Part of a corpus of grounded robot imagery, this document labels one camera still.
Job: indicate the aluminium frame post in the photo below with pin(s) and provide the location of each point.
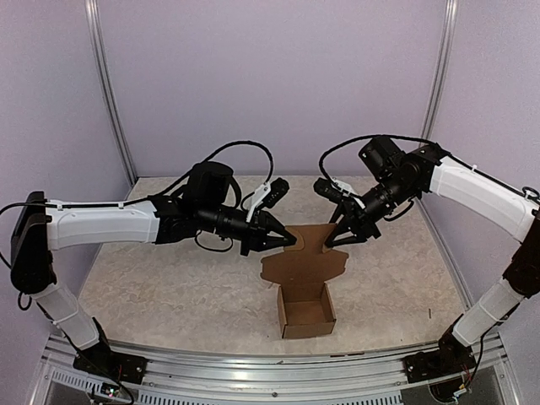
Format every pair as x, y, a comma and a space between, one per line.
98, 48
441, 67

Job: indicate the front aluminium rail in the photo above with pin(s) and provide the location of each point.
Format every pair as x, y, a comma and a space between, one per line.
184, 377

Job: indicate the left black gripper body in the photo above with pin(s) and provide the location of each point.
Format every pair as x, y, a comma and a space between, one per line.
256, 232

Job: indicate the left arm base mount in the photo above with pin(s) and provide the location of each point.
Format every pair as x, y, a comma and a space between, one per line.
113, 365

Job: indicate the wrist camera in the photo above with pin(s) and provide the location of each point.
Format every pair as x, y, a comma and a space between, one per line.
267, 195
336, 191

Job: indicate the left aluminium frame post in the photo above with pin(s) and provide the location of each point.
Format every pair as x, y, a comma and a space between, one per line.
98, 48

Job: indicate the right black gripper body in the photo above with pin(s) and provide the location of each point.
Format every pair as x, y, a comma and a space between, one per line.
366, 225

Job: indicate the brown cardboard box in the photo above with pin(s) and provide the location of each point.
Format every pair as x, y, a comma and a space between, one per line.
301, 272

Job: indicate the right aluminium frame post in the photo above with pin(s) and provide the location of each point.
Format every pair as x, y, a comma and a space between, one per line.
441, 67

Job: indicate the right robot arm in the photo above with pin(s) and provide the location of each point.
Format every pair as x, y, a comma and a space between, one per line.
405, 176

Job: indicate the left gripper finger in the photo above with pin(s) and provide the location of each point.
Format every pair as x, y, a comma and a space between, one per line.
274, 242
273, 225

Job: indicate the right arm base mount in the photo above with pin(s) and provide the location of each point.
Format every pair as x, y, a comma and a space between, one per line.
424, 366

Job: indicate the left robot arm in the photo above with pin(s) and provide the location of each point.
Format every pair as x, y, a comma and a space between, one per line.
45, 226

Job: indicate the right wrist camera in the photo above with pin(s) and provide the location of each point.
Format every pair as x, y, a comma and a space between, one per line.
336, 191

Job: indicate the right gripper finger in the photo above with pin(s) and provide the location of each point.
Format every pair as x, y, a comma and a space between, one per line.
340, 218
339, 238

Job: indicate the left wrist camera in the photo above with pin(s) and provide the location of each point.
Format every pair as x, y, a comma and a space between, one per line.
267, 195

